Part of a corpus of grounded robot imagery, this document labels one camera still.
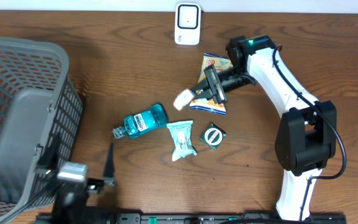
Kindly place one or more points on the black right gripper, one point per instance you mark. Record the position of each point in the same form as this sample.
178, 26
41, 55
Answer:
215, 88

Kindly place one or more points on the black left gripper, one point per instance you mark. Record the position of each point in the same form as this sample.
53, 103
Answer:
109, 178

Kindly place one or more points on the yellow snack bag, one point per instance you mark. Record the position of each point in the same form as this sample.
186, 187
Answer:
221, 63

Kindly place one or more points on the green square packet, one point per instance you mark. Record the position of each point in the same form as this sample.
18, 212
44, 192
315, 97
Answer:
213, 136

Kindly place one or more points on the green wet wipes pack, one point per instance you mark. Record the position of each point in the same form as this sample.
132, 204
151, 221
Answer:
181, 134

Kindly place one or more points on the blue mouthwash bottle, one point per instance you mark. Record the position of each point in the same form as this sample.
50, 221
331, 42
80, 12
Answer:
139, 124

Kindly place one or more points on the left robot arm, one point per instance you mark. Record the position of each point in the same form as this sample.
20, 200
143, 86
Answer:
72, 188

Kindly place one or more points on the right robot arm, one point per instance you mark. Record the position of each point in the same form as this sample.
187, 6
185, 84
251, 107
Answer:
307, 135

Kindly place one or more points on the white barcode scanner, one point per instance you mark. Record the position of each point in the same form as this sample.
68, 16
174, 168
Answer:
187, 24

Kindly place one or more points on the grey plastic shopping basket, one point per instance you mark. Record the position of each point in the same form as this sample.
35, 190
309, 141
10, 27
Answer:
38, 103

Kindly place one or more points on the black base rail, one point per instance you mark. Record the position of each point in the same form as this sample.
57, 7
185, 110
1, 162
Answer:
247, 217

